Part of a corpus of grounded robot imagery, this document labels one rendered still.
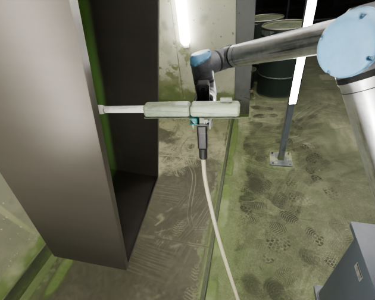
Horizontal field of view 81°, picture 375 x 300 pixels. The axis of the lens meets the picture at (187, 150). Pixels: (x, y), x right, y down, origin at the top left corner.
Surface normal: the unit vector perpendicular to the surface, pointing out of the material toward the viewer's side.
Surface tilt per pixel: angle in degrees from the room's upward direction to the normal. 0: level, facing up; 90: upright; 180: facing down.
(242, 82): 90
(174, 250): 0
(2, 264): 57
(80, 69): 90
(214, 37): 90
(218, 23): 90
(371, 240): 0
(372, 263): 0
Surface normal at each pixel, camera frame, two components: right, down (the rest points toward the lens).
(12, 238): 0.75, -0.37
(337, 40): -0.86, 0.31
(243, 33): -0.24, 0.62
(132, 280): -0.11, -0.78
